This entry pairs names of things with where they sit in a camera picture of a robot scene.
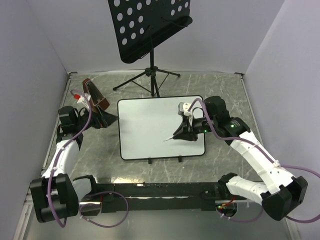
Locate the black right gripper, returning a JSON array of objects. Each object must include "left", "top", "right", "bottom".
[{"left": 173, "top": 114, "right": 217, "bottom": 141}]

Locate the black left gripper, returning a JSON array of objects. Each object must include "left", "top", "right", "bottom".
[{"left": 74, "top": 104, "right": 119, "bottom": 132}]

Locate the white rectangular whiteboard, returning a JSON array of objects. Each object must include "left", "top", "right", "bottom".
[{"left": 117, "top": 95, "right": 206, "bottom": 161}]

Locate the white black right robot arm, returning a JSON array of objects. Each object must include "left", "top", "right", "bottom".
[{"left": 172, "top": 96, "right": 308, "bottom": 221}]

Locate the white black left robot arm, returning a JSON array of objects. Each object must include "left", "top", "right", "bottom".
[{"left": 29, "top": 105, "right": 119, "bottom": 223}]

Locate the black whiteboard easel stand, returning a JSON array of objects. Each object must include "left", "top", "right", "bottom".
[{"left": 147, "top": 155, "right": 183, "bottom": 165}]

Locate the brown wooden metronome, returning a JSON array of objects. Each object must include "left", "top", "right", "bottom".
[{"left": 82, "top": 78, "right": 110, "bottom": 113}]

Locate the black perforated music stand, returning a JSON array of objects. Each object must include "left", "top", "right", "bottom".
[{"left": 108, "top": 0, "right": 193, "bottom": 97}]

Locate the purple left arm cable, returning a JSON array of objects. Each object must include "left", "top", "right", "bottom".
[{"left": 47, "top": 89, "right": 130, "bottom": 229}]

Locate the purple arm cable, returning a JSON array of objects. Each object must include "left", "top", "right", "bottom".
[
  {"left": 188, "top": 97, "right": 320, "bottom": 223},
  {"left": 47, "top": 89, "right": 130, "bottom": 229}
]

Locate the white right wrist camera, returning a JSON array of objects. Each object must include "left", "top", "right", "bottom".
[{"left": 178, "top": 102, "right": 194, "bottom": 125}]

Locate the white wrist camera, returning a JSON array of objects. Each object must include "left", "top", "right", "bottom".
[
  {"left": 73, "top": 93, "right": 91, "bottom": 110},
  {"left": 178, "top": 102, "right": 194, "bottom": 125}
]

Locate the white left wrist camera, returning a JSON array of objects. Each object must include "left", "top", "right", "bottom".
[{"left": 73, "top": 93, "right": 91, "bottom": 110}]

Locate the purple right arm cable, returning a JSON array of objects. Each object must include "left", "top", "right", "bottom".
[{"left": 188, "top": 97, "right": 320, "bottom": 223}]

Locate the aluminium frame rail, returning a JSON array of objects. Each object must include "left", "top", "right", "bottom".
[{"left": 13, "top": 72, "right": 73, "bottom": 240}]

